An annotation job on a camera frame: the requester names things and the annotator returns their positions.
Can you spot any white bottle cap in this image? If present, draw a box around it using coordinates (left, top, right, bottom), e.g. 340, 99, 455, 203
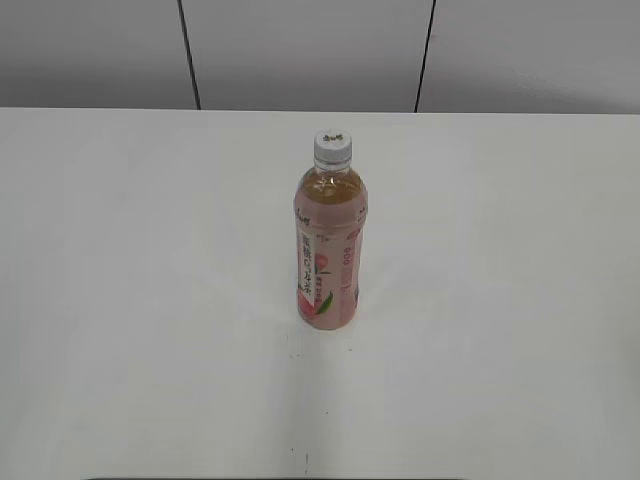
314, 129, 352, 164

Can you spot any pink oolong tea bottle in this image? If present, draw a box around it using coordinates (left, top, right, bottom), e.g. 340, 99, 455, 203
294, 147, 368, 330

